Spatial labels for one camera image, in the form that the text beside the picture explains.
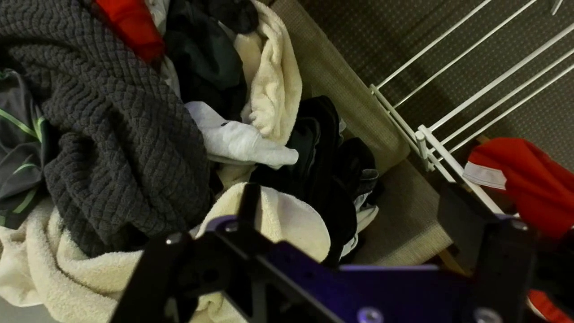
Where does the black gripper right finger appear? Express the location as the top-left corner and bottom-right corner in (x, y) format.
(437, 184), (574, 323)

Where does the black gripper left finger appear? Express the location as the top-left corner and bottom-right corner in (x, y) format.
(109, 181), (337, 323)

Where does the orange cloth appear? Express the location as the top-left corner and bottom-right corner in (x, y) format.
(463, 136), (574, 323)

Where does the white drying rack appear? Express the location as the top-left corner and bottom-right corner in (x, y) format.
(366, 0), (574, 218)

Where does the white garment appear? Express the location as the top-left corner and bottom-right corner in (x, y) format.
(183, 98), (301, 170)

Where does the cream fluffy towel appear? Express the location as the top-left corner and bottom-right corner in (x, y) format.
(0, 179), (333, 323)

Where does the dark grey knitted sweater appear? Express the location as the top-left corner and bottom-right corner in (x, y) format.
(0, 0), (215, 259)

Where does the black clothing pile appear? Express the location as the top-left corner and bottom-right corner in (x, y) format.
(165, 0), (380, 268)

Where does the cream garment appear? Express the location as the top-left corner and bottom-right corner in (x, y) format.
(231, 0), (305, 146)

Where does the dark green-striped garment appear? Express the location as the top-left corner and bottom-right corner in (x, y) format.
(0, 66), (48, 229)

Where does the red garment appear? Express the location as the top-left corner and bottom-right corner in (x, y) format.
(89, 0), (167, 66)

